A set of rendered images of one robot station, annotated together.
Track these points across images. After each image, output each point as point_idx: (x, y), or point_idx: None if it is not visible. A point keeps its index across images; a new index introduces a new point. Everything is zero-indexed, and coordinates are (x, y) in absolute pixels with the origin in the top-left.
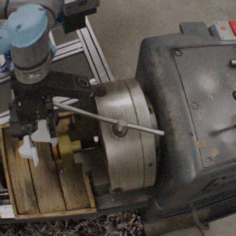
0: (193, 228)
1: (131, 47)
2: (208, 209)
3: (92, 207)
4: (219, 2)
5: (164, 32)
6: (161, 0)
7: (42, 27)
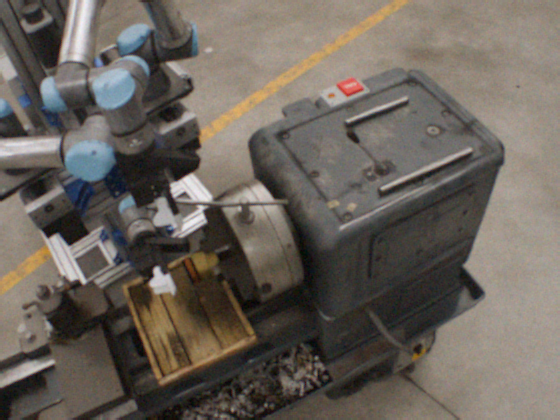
0: (404, 384)
1: None
2: (402, 330)
3: (251, 335)
4: None
5: None
6: None
7: (130, 85)
